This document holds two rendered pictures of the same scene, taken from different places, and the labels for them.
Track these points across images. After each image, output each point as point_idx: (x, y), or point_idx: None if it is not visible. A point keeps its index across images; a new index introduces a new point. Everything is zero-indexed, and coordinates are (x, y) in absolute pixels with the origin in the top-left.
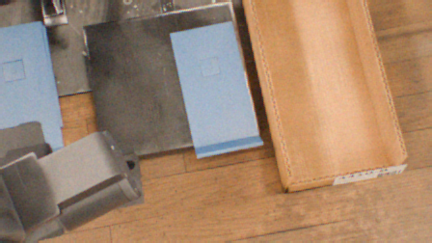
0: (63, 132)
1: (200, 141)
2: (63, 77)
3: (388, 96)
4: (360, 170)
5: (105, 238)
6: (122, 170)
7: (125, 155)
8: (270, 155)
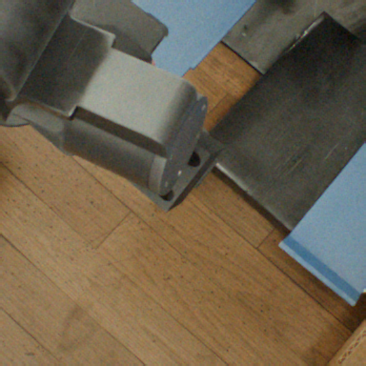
0: (193, 81)
1: (301, 234)
2: (253, 35)
3: None
4: None
5: (113, 217)
6: (173, 149)
7: (200, 146)
8: (349, 326)
